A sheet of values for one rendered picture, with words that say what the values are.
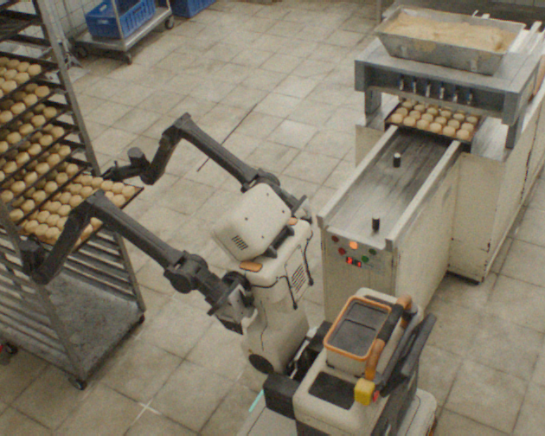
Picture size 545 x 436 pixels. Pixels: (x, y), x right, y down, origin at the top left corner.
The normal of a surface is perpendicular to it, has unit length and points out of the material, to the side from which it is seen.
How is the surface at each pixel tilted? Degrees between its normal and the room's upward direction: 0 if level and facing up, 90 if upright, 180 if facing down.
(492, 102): 90
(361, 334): 0
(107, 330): 0
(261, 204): 47
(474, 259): 90
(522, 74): 0
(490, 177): 90
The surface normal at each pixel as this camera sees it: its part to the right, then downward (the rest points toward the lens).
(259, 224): 0.57, -0.32
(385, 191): -0.09, -0.75
